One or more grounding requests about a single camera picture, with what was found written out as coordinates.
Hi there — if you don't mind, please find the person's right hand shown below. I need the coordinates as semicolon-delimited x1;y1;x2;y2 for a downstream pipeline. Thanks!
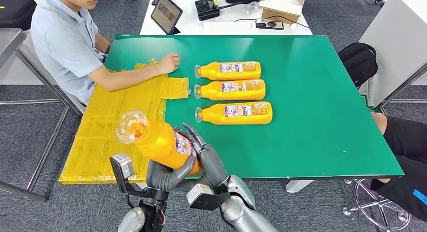
157;52;181;75

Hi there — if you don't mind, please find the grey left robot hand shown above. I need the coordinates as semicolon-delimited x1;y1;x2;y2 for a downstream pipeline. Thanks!
146;155;197;193

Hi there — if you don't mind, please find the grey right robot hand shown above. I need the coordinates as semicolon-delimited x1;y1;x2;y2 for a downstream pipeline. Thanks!
172;122;231;189

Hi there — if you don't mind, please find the orange detergent bottle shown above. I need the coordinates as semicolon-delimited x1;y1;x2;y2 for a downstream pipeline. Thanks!
194;61;262;82
115;110;203;176
193;79;266;102
194;101;273;126

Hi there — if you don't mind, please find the black tablet on stand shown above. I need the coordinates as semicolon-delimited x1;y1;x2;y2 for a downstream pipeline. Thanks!
151;0;183;35

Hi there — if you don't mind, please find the black router with antennas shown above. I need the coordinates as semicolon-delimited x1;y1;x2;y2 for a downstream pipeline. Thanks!
194;0;243;22

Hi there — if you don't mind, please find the white table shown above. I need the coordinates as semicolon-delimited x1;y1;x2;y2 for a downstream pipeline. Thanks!
139;0;314;37

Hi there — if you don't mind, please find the yellow taped cardboard mat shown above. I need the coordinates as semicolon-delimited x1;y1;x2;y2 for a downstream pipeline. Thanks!
58;58;190;186

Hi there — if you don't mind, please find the person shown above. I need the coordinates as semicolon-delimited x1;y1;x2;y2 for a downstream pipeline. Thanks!
30;0;181;106
369;114;427;223

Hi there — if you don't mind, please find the brown cardboard box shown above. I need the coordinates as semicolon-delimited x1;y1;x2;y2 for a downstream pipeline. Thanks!
258;0;308;25

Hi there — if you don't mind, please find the green table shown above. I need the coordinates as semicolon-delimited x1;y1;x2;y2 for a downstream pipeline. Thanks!
101;34;405;194

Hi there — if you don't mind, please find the white foam sheet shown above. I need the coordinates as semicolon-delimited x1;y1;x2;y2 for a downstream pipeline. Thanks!
259;0;303;16

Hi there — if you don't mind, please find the black hard case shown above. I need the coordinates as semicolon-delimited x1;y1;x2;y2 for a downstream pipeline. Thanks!
0;0;37;31

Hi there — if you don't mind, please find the chrome chair base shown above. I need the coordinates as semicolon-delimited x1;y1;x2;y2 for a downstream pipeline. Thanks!
342;178;412;232

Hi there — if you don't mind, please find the black backpack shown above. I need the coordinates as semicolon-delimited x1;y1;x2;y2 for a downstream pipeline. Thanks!
337;42;378;90

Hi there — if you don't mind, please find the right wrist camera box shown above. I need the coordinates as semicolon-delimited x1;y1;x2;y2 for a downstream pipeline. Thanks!
186;184;231;211

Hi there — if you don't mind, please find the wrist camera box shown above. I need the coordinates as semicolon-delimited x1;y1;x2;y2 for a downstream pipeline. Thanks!
186;184;231;211
109;153;136;194

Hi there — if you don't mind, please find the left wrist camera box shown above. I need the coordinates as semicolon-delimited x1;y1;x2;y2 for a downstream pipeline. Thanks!
109;153;136;194

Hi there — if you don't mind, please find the thin black cable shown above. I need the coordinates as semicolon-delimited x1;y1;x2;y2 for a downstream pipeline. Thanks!
234;15;310;29

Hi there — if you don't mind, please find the white cable bundle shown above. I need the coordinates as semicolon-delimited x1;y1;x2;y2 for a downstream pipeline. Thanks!
243;1;264;15

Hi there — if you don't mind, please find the black flat camera device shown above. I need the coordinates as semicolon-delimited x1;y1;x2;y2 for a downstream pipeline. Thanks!
255;20;285;31

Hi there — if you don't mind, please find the white cabinet with steel frame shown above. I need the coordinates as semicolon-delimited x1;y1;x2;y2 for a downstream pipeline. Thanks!
359;0;427;109

